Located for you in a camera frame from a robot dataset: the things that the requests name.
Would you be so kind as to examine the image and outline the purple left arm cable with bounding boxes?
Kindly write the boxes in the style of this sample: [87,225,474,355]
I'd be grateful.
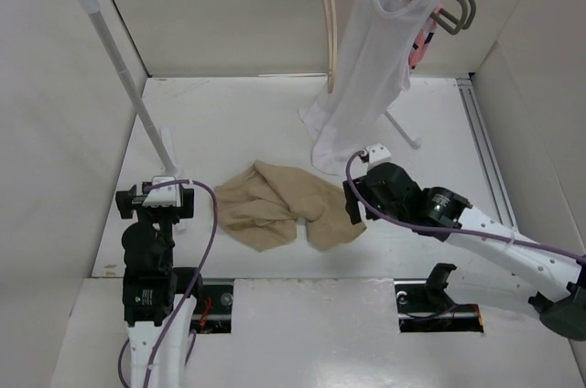
[118,179,218,388]

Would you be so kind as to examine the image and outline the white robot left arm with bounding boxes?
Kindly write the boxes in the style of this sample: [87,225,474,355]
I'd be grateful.
[115,176,204,387]

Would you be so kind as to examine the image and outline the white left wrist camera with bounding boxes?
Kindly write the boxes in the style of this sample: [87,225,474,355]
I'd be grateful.
[142,176,181,208]

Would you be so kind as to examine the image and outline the beige t shirt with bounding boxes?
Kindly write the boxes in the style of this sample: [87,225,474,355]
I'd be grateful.
[214,160,366,253]

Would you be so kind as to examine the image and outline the beige wooden hanger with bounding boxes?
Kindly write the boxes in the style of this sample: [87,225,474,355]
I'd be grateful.
[321,0,338,93]

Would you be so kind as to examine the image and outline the aluminium rail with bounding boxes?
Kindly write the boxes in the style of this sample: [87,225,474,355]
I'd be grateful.
[456,77,517,228]

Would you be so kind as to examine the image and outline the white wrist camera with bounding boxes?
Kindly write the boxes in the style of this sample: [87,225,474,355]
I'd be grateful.
[359,143,392,167]
[142,176,181,208]

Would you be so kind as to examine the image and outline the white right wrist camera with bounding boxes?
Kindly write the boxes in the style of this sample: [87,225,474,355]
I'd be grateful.
[359,143,392,167]

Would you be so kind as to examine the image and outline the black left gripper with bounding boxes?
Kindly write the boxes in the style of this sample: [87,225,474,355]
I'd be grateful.
[119,183,191,267]

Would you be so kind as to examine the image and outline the pink garment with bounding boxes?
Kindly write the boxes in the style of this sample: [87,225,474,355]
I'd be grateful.
[408,17,438,71]

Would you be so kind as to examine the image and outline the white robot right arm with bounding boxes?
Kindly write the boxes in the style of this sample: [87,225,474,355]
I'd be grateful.
[342,162,585,341]

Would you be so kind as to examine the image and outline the white tank top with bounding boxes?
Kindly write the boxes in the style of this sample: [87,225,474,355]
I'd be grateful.
[299,0,430,155]

